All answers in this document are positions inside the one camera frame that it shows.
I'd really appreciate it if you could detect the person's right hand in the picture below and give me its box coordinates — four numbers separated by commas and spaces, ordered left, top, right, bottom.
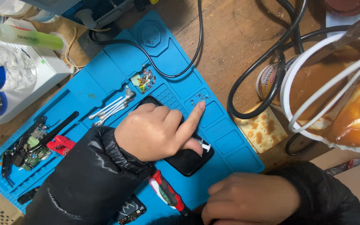
201, 172, 301, 225

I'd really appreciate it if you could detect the person's left hand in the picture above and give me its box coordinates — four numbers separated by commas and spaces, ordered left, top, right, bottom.
114, 101, 206, 163

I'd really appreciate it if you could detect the black smartphone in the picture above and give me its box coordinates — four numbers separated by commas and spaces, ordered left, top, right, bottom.
134, 95, 215, 177

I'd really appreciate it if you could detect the small white syringe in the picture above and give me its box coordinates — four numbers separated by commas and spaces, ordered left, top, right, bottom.
197, 139, 212, 153

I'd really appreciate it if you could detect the red and black screwdriver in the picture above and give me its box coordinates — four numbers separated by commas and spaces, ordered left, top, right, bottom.
150, 170, 191, 217

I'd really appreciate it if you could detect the square cracker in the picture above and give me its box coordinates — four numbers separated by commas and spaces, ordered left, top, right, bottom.
233, 104, 289, 154

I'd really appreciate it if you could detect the black covered circuit board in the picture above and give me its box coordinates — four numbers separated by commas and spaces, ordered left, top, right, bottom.
112, 194, 147, 225

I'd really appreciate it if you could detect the group of tiny screws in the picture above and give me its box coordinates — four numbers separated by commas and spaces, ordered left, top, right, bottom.
189, 91, 212, 107

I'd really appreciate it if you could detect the labelled round container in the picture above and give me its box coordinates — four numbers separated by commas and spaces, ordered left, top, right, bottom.
256, 56, 300, 108

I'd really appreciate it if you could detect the white cotton swab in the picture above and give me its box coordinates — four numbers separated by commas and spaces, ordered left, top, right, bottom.
88, 89, 130, 120
99, 97, 136, 122
96, 91, 135, 119
91, 105, 129, 127

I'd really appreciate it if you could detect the pile of small electronic components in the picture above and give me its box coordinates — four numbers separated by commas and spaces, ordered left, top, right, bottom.
131, 68, 156, 94

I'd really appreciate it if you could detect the white bowl with brown sauce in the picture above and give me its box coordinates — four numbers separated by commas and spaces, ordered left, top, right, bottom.
280, 31, 360, 154

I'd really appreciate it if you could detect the blue silicone repair mat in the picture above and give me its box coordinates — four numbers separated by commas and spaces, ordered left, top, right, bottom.
0, 10, 265, 225

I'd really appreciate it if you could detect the red plastic part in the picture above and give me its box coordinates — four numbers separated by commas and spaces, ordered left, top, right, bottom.
46, 135, 76, 156

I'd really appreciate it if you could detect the black flat pry tool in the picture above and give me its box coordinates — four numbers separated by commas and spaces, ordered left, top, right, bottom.
38, 111, 80, 147

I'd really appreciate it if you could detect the small black phone part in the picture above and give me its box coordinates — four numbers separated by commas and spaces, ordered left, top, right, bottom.
17, 186, 41, 205

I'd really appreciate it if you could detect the heap of phone circuit parts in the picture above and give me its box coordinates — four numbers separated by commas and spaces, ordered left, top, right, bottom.
1, 115, 54, 188

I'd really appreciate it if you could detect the yellow rubber band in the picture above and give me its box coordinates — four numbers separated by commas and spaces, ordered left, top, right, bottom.
64, 26, 112, 69

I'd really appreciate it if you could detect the white box device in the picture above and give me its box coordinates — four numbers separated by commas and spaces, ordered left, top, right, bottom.
0, 18, 75, 129

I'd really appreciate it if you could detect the grey microscope stand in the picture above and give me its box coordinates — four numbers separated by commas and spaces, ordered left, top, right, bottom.
20, 0, 159, 59

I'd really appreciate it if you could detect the dark red round object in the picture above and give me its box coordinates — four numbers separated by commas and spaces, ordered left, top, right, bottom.
321, 0, 360, 17

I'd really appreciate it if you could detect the clear plastic bottle blue label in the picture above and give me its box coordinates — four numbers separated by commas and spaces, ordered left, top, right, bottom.
0, 43, 39, 94

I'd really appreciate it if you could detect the green flux bottle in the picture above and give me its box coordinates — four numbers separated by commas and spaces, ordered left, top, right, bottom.
0, 20, 65, 51

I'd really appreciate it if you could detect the thick black power cable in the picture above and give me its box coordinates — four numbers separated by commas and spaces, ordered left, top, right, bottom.
227, 0, 352, 156

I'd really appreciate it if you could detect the thin black cable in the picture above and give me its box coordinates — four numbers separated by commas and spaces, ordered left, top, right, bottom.
88, 0, 204, 79

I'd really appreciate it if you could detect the white wire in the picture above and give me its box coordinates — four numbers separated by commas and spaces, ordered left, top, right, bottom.
288, 46, 360, 134

